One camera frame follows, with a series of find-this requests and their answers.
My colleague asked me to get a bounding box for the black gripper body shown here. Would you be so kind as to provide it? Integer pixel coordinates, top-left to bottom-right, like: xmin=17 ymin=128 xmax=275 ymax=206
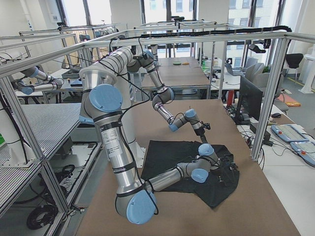
xmin=218 ymin=157 xmax=238 ymax=182
xmin=194 ymin=127 xmax=205 ymax=136

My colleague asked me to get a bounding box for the black printed t-shirt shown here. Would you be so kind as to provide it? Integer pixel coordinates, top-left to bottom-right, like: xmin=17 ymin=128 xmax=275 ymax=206
xmin=141 ymin=140 xmax=240 ymax=208

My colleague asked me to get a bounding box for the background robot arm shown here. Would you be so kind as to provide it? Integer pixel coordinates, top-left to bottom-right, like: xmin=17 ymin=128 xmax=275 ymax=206
xmin=11 ymin=66 xmax=64 ymax=95

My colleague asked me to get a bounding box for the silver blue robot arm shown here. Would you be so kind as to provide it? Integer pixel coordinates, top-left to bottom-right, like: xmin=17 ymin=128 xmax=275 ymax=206
xmin=80 ymin=66 xmax=238 ymax=224
xmin=98 ymin=46 xmax=210 ymax=143

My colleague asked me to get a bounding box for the brown table mat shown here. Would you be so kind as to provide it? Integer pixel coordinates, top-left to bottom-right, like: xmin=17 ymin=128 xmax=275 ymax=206
xmin=77 ymin=99 xmax=299 ymax=236

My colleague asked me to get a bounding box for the black computer monitor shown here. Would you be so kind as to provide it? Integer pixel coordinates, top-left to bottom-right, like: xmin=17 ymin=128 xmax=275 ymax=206
xmin=234 ymin=77 xmax=263 ymax=125

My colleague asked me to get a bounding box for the blue grey teach pendant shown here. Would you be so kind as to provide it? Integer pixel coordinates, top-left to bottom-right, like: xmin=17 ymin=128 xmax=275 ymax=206
xmin=271 ymin=124 xmax=309 ymax=143

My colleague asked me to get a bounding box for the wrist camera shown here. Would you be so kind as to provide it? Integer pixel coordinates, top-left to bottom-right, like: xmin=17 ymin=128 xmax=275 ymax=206
xmin=202 ymin=123 xmax=211 ymax=130
xmin=221 ymin=156 xmax=238 ymax=171

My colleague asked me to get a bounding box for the aluminium cage frame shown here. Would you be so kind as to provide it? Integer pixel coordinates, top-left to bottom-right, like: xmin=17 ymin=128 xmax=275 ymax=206
xmin=0 ymin=21 xmax=293 ymax=214

